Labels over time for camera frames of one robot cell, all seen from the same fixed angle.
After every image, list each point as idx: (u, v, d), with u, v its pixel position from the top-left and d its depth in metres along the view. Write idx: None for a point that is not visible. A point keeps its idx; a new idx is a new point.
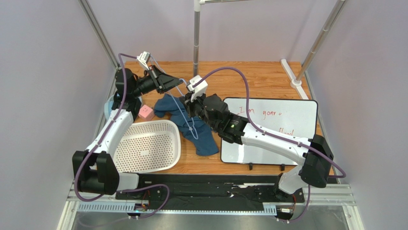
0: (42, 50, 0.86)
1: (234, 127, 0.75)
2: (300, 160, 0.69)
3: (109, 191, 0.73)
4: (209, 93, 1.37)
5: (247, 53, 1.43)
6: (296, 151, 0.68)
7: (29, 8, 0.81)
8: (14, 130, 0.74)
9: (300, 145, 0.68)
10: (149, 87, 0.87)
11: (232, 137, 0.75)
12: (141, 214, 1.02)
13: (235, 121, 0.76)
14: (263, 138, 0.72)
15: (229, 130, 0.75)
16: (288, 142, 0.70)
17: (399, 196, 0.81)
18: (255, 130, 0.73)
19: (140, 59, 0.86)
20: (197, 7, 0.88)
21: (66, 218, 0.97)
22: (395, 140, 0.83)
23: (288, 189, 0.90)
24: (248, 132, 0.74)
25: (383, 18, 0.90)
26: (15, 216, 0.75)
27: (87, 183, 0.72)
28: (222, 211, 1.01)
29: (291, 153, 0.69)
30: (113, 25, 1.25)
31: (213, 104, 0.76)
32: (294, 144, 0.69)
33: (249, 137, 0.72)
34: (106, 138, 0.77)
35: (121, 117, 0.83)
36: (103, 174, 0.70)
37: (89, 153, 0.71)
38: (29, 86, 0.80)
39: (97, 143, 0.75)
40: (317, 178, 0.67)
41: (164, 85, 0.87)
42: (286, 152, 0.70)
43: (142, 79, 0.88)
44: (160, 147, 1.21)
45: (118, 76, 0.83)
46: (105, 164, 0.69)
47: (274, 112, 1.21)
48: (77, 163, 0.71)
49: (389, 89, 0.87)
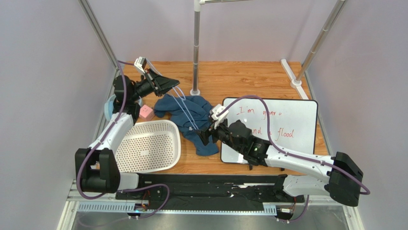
0: (41, 49, 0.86)
1: (258, 150, 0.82)
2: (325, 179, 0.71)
3: (111, 189, 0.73)
4: (209, 93, 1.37)
5: (247, 53, 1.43)
6: (319, 169, 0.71)
7: (29, 8, 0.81)
8: (14, 130, 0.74)
9: (322, 164, 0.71)
10: (146, 90, 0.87)
11: (257, 160, 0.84)
12: (142, 214, 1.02)
13: (259, 145, 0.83)
14: (285, 159, 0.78)
15: (253, 154, 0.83)
16: (311, 162, 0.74)
17: (399, 196, 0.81)
18: (278, 153, 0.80)
19: (136, 64, 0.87)
20: (197, 8, 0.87)
21: (66, 218, 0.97)
22: (395, 140, 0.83)
23: (293, 192, 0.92)
24: (272, 154, 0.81)
25: (383, 18, 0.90)
26: (14, 216, 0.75)
27: (88, 182, 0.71)
28: (222, 211, 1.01)
29: (314, 172, 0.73)
30: (113, 25, 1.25)
31: (239, 131, 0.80)
32: (317, 163, 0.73)
33: (272, 159, 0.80)
34: (108, 137, 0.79)
35: (122, 119, 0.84)
36: (106, 170, 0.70)
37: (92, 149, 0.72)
38: (29, 86, 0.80)
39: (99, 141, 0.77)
40: (347, 197, 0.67)
41: (161, 86, 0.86)
42: (309, 170, 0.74)
43: (139, 84, 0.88)
44: (160, 147, 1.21)
45: (116, 84, 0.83)
46: (108, 160, 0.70)
47: (274, 112, 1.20)
48: (79, 160, 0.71)
49: (389, 89, 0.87)
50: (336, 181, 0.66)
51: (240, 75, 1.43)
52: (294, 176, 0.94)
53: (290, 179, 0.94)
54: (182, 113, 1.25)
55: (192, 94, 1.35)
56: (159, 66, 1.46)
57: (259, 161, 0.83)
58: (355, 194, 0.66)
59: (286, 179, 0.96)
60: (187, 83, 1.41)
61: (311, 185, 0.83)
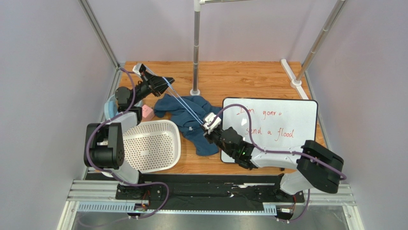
0: (41, 49, 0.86)
1: (246, 154, 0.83)
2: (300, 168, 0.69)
3: (118, 161, 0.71)
4: (209, 93, 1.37)
5: (247, 53, 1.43)
6: (291, 160, 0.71)
7: (30, 9, 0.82)
8: (15, 130, 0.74)
9: (293, 154, 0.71)
10: (145, 92, 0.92)
11: (247, 164, 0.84)
12: (141, 214, 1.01)
13: (248, 149, 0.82)
14: (265, 157, 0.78)
15: (243, 158, 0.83)
16: (284, 154, 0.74)
17: (399, 196, 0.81)
18: (258, 152, 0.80)
19: (134, 70, 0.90)
20: (197, 8, 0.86)
21: (66, 218, 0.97)
22: (395, 140, 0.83)
23: (290, 190, 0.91)
24: (254, 154, 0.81)
25: (384, 18, 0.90)
26: (15, 216, 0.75)
27: (96, 155, 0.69)
28: (221, 211, 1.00)
29: (290, 163, 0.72)
30: (113, 25, 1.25)
31: (231, 136, 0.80)
32: (289, 154, 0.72)
33: (255, 159, 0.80)
34: (117, 119, 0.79)
35: (129, 113, 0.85)
36: (115, 141, 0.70)
37: (103, 122, 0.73)
38: (29, 86, 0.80)
39: (108, 120, 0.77)
40: (322, 181, 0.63)
41: (159, 84, 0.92)
42: (285, 162, 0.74)
43: (137, 87, 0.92)
44: (161, 148, 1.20)
45: (118, 95, 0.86)
46: (116, 131, 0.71)
47: (274, 112, 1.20)
48: (88, 132, 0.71)
49: (389, 90, 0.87)
50: (305, 168, 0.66)
51: (240, 75, 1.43)
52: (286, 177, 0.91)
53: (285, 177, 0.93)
54: (182, 113, 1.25)
55: (192, 94, 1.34)
56: (158, 66, 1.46)
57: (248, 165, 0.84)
58: (330, 178, 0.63)
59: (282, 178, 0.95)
60: (187, 83, 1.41)
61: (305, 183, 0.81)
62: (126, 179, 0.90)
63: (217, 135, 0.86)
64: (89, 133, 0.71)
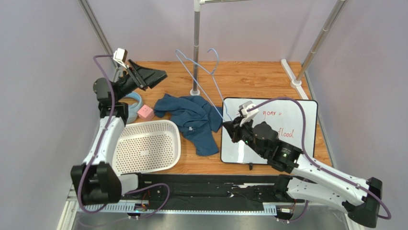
0: (41, 49, 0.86)
1: (287, 156, 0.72)
2: (354, 201, 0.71)
3: (114, 199, 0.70)
4: (210, 93, 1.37)
5: (247, 53, 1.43)
6: (355, 192, 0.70)
7: (29, 9, 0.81)
8: (14, 129, 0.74)
9: (358, 188, 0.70)
10: (131, 86, 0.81)
11: (283, 166, 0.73)
12: (142, 214, 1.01)
13: (285, 149, 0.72)
14: (317, 173, 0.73)
15: (279, 158, 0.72)
16: (345, 182, 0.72)
17: (398, 197, 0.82)
18: (310, 165, 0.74)
19: (115, 59, 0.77)
20: (197, 8, 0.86)
21: (66, 218, 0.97)
22: (395, 141, 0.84)
23: (299, 196, 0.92)
24: (304, 166, 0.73)
25: (384, 18, 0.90)
26: (15, 216, 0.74)
27: (92, 201, 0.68)
28: (221, 211, 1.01)
29: (347, 193, 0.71)
30: (113, 25, 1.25)
31: (265, 132, 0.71)
32: (354, 186, 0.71)
33: (304, 170, 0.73)
34: (102, 148, 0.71)
35: (112, 124, 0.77)
36: (107, 185, 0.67)
37: (87, 166, 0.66)
38: (29, 86, 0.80)
39: (94, 155, 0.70)
40: (369, 220, 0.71)
41: (146, 80, 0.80)
42: (342, 191, 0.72)
43: (122, 80, 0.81)
44: (160, 147, 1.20)
45: (97, 88, 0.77)
46: (105, 176, 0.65)
47: (275, 112, 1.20)
48: (75, 177, 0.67)
49: (389, 90, 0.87)
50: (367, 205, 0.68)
51: (240, 75, 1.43)
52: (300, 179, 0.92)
53: (298, 183, 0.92)
54: (182, 113, 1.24)
55: (192, 94, 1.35)
56: (158, 66, 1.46)
57: (286, 167, 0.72)
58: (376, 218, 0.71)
59: (291, 181, 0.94)
60: (187, 83, 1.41)
61: (327, 202, 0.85)
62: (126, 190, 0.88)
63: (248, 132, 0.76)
64: (78, 178, 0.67)
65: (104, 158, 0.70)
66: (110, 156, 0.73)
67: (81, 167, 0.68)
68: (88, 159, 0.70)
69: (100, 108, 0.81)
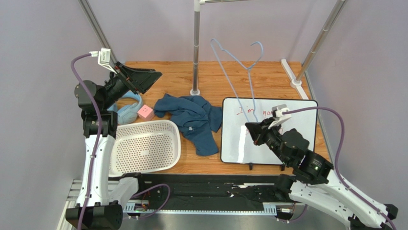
0: (41, 49, 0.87)
1: (317, 169, 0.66)
2: (370, 224, 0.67)
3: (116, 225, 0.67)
4: (210, 93, 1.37)
5: (246, 53, 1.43)
6: (375, 218, 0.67)
7: (29, 9, 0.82)
8: (14, 129, 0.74)
9: (379, 213, 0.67)
10: (120, 90, 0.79)
11: (311, 178, 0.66)
12: (141, 214, 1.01)
13: (316, 161, 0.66)
14: (345, 192, 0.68)
15: (308, 169, 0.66)
16: (368, 206, 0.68)
17: (398, 196, 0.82)
18: (339, 182, 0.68)
19: (101, 63, 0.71)
20: (197, 8, 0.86)
21: (66, 218, 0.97)
22: (394, 140, 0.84)
23: (301, 201, 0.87)
24: (334, 181, 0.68)
25: (383, 18, 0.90)
26: (15, 216, 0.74)
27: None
28: (221, 211, 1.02)
29: (367, 217, 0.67)
30: (113, 25, 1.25)
31: (295, 141, 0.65)
32: (375, 212, 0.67)
33: (333, 188, 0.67)
34: (95, 184, 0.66)
35: (101, 148, 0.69)
36: (108, 223, 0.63)
37: (83, 209, 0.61)
38: (29, 86, 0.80)
39: (87, 195, 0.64)
40: None
41: (142, 85, 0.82)
42: (362, 213, 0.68)
43: (110, 85, 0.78)
44: (160, 147, 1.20)
45: (80, 94, 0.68)
46: (105, 218, 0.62)
47: None
48: (71, 220, 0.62)
49: (389, 89, 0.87)
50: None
51: (240, 75, 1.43)
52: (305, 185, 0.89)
53: (302, 187, 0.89)
54: (182, 113, 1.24)
55: (192, 94, 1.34)
56: (158, 66, 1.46)
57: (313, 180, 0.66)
58: None
59: (293, 184, 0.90)
60: (187, 83, 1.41)
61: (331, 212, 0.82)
62: (127, 196, 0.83)
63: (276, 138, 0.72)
64: (74, 221, 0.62)
65: (99, 197, 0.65)
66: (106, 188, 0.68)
67: (75, 210, 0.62)
68: (82, 199, 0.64)
69: (84, 120, 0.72)
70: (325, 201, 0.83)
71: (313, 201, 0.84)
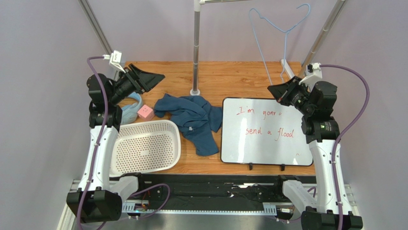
0: (41, 49, 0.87)
1: (323, 129, 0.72)
2: (321, 207, 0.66)
3: (113, 216, 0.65)
4: (209, 93, 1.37)
5: (247, 53, 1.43)
6: (329, 200, 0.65)
7: (29, 10, 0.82)
8: (15, 129, 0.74)
9: (337, 203, 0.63)
10: (128, 90, 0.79)
11: (311, 131, 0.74)
12: (141, 214, 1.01)
13: (328, 124, 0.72)
14: (324, 161, 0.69)
15: (316, 123, 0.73)
16: (334, 190, 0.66)
17: (398, 196, 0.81)
18: (329, 152, 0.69)
19: (111, 62, 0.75)
20: (197, 8, 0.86)
21: (67, 218, 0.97)
22: (394, 141, 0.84)
23: (286, 189, 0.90)
24: (325, 147, 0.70)
25: (383, 19, 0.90)
26: (16, 216, 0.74)
27: (92, 219, 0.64)
28: (221, 211, 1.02)
29: (323, 198, 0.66)
30: (113, 25, 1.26)
31: (328, 89, 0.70)
32: (334, 198, 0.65)
33: (319, 149, 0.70)
34: (97, 169, 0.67)
35: (105, 137, 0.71)
36: (107, 208, 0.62)
37: (84, 193, 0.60)
38: (29, 86, 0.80)
39: (89, 179, 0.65)
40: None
41: (147, 84, 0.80)
42: (323, 190, 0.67)
43: (118, 84, 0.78)
44: (160, 147, 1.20)
45: (91, 83, 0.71)
46: (105, 201, 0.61)
47: (274, 112, 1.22)
48: (71, 204, 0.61)
49: (388, 90, 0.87)
50: (322, 217, 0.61)
51: (241, 75, 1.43)
52: (300, 183, 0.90)
53: (296, 183, 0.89)
54: (181, 113, 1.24)
55: (192, 94, 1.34)
56: (159, 66, 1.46)
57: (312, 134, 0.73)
58: None
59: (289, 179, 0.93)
60: (187, 83, 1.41)
61: (298, 201, 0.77)
62: (127, 194, 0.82)
63: (303, 94, 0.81)
64: (74, 206, 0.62)
65: (100, 182, 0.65)
66: (107, 175, 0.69)
67: (76, 195, 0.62)
68: (83, 184, 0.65)
69: (91, 113, 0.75)
70: (300, 193, 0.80)
71: (295, 190, 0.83)
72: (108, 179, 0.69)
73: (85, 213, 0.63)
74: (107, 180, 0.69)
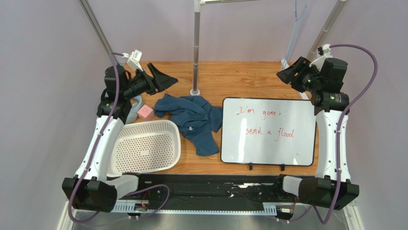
0: (42, 50, 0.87)
1: (333, 100, 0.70)
2: (320, 172, 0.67)
3: (105, 208, 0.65)
4: (209, 93, 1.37)
5: (247, 54, 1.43)
6: (328, 167, 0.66)
7: (29, 11, 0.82)
8: (14, 130, 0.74)
9: (336, 170, 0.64)
10: (141, 89, 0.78)
11: (321, 102, 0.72)
12: (142, 214, 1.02)
13: (338, 96, 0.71)
14: (330, 130, 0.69)
15: (325, 94, 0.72)
16: (334, 158, 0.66)
17: (398, 196, 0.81)
18: (334, 122, 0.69)
19: (131, 59, 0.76)
20: (198, 8, 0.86)
21: (66, 218, 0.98)
22: (395, 141, 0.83)
23: (285, 184, 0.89)
24: (331, 117, 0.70)
25: (384, 19, 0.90)
26: (17, 216, 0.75)
27: (85, 207, 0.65)
28: (221, 211, 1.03)
29: (323, 163, 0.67)
30: (113, 26, 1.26)
31: (338, 61, 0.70)
32: (334, 166, 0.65)
33: (325, 117, 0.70)
34: (96, 159, 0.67)
35: (109, 128, 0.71)
36: (98, 196, 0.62)
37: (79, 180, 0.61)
38: (29, 87, 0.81)
39: (86, 168, 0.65)
40: (310, 195, 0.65)
41: (161, 85, 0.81)
42: (324, 156, 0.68)
43: (133, 80, 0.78)
44: (160, 147, 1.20)
45: (109, 71, 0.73)
46: (97, 190, 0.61)
47: (274, 112, 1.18)
48: (66, 189, 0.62)
49: (388, 90, 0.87)
50: (318, 181, 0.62)
51: (241, 75, 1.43)
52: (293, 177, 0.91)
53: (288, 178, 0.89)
54: (181, 113, 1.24)
55: (192, 94, 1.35)
56: (159, 66, 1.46)
57: (320, 105, 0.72)
58: (315, 201, 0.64)
59: (283, 179, 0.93)
60: (187, 83, 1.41)
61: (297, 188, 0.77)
62: (126, 190, 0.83)
63: (312, 74, 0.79)
64: (69, 191, 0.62)
65: (97, 173, 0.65)
66: (105, 166, 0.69)
67: (72, 181, 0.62)
68: (81, 171, 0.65)
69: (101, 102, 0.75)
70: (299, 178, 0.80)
71: (295, 178, 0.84)
72: (106, 169, 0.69)
73: (78, 201, 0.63)
74: (105, 171, 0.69)
